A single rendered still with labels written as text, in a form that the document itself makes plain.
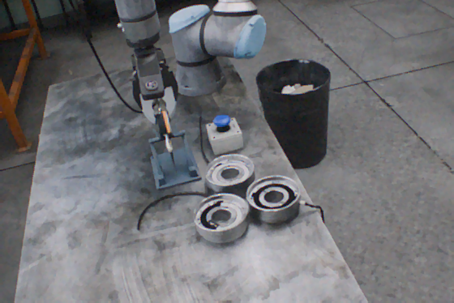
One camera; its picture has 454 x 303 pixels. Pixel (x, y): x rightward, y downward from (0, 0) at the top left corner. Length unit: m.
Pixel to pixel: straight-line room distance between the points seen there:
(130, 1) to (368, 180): 1.61
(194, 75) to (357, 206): 1.06
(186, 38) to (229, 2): 0.16
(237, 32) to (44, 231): 0.67
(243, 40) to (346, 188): 1.16
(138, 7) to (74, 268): 0.51
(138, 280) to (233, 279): 0.18
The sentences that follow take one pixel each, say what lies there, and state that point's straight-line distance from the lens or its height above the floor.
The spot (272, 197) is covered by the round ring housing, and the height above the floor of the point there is 0.81.
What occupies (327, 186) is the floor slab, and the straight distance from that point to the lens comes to 2.29.
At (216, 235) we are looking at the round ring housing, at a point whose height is 0.83.
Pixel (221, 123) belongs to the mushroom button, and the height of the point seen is 0.87.
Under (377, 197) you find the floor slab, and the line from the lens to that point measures 2.24.
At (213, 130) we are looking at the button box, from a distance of 1.18.
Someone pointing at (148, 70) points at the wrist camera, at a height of 1.07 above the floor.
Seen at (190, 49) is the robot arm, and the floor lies 0.94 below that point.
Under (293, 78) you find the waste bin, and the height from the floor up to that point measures 0.33.
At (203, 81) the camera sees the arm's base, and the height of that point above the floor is 0.84.
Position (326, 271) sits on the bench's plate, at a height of 0.80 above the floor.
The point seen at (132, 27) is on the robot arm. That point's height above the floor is 1.15.
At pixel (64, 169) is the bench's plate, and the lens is 1.28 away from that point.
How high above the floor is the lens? 1.48
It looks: 34 degrees down
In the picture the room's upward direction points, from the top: 10 degrees counter-clockwise
